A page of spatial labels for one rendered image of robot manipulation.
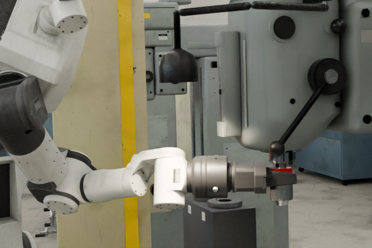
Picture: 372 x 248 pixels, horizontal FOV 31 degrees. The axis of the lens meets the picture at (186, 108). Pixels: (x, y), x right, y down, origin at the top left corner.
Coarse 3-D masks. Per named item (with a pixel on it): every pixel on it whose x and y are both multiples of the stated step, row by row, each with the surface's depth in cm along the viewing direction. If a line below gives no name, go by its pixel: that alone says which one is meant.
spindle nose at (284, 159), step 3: (285, 153) 138; (270, 156) 139; (282, 156) 138; (285, 156) 138; (270, 159) 139; (273, 159) 139; (276, 159) 138; (279, 159) 138; (282, 159) 138; (285, 159) 138; (270, 162) 139; (273, 162) 139; (276, 162) 138; (279, 162) 138; (282, 162) 138; (285, 162) 138
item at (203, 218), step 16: (192, 208) 181; (208, 208) 173; (224, 208) 171; (240, 208) 171; (192, 224) 182; (208, 224) 171; (224, 224) 169; (240, 224) 171; (192, 240) 182; (208, 240) 171; (224, 240) 169; (240, 240) 171
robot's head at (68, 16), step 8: (56, 0) 136; (72, 0) 135; (80, 0) 137; (48, 8) 140; (56, 8) 134; (64, 8) 134; (72, 8) 134; (80, 8) 135; (48, 16) 139; (56, 16) 134; (64, 16) 133; (72, 16) 133; (80, 16) 134; (48, 24) 140; (56, 24) 134; (64, 24) 135; (72, 24) 136; (80, 24) 137; (64, 32) 137; (72, 32) 138
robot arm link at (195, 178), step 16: (160, 160) 141; (176, 160) 140; (192, 160) 141; (160, 176) 140; (176, 176) 139; (192, 176) 138; (160, 192) 139; (176, 192) 138; (192, 192) 140; (160, 208) 143; (176, 208) 142
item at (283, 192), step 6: (276, 186) 139; (282, 186) 138; (288, 186) 139; (270, 192) 140; (276, 192) 139; (282, 192) 138; (288, 192) 139; (270, 198) 140; (276, 198) 139; (282, 198) 138; (288, 198) 139
